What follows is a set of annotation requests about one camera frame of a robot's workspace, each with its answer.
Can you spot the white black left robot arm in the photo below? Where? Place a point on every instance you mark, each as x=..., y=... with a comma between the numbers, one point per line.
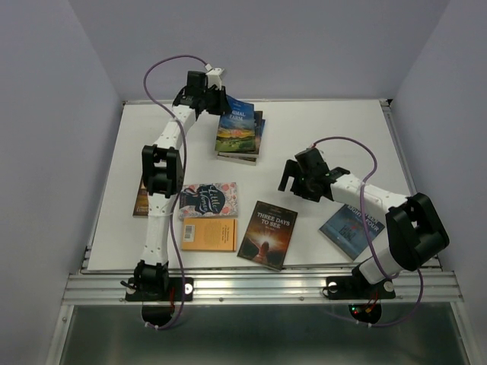
x=163, y=176

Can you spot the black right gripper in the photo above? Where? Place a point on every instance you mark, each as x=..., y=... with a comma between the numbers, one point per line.
x=291, y=169

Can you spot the orange back cover book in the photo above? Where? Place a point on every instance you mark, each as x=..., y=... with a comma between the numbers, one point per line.
x=209, y=234

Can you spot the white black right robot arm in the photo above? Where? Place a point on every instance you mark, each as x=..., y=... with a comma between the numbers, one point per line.
x=415, y=232

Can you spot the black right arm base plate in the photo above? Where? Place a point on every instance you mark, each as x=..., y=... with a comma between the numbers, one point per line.
x=353, y=288

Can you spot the Nineteen Eighty-Four blue book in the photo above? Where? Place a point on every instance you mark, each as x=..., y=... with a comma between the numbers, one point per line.
x=346, y=231

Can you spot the Three Days to See book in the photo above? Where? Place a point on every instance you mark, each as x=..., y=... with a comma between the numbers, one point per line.
x=268, y=235

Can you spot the Animal Farm blue book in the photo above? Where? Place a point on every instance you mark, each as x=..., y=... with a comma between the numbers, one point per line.
x=236, y=130

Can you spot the aluminium table frame rail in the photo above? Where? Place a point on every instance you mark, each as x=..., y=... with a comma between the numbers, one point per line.
x=351, y=133

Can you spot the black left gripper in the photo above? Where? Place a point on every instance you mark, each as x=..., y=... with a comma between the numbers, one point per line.
x=223, y=106

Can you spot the brown book under left arm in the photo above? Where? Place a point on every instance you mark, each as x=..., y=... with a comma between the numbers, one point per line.
x=141, y=203

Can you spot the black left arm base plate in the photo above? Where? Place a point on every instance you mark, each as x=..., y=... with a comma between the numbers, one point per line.
x=175, y=291

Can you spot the Little Women floral book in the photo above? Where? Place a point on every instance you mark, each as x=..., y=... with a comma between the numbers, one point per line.
x=217, y=199

